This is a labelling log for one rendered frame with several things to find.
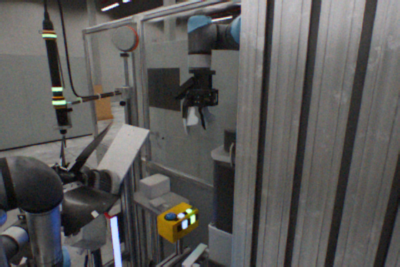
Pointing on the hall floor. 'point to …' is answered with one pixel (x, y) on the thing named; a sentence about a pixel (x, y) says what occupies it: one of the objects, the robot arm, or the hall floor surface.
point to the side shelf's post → (158, 243)
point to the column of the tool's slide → (136, 159)
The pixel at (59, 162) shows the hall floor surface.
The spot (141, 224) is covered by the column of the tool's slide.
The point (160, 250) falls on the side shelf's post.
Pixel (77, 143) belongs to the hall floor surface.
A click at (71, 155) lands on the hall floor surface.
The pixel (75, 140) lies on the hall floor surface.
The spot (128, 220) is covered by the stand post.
